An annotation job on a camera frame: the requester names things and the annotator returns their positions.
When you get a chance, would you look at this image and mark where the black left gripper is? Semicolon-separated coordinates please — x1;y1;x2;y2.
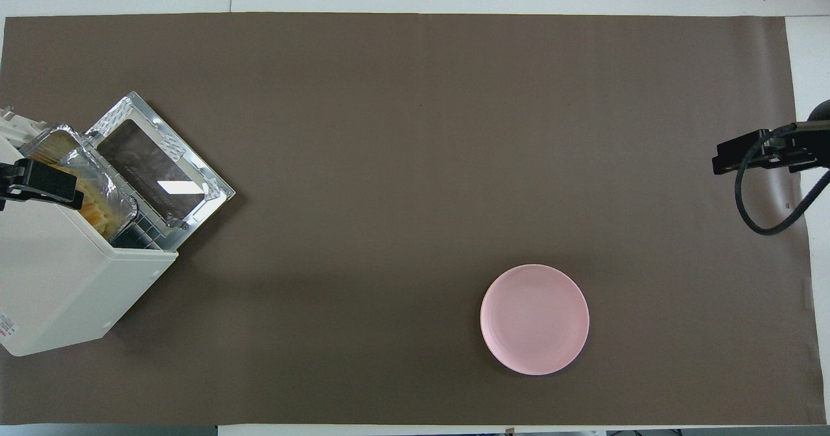
0;158;85;212

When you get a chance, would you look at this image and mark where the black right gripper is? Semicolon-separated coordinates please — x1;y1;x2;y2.
712;99;830;176

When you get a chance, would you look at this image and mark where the aluminium foil tray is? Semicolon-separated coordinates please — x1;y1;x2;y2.
18;123;140;241

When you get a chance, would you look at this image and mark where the sliced orange bread loaf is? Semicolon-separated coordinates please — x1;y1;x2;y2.
36;131;128;237

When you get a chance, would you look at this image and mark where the white toaster oven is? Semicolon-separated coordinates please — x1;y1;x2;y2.
0;106;179;357

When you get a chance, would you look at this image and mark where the glass oven door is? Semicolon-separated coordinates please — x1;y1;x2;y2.
84;91;236;252

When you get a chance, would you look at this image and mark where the pink round plate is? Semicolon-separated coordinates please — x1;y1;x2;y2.
480;264;590;376

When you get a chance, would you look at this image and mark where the brown table mat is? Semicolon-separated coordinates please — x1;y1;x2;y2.
0;12;825;426

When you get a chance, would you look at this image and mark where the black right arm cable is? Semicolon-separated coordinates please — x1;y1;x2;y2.
734;119;830;236

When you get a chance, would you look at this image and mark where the metal oven wire rack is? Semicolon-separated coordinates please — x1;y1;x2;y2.
110;183;179;252

